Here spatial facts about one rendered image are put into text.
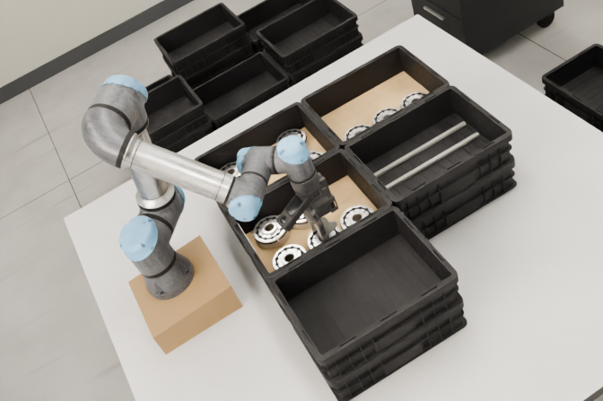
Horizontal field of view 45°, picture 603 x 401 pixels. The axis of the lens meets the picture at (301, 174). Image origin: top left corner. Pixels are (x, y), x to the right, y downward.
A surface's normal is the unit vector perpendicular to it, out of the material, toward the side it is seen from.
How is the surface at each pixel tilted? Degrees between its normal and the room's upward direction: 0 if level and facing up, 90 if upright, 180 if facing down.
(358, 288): 0
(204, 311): 90
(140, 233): 9
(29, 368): 0
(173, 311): 4
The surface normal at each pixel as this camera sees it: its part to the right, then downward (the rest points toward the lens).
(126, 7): 0.46, 0.53
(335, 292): -0.27, -0.68
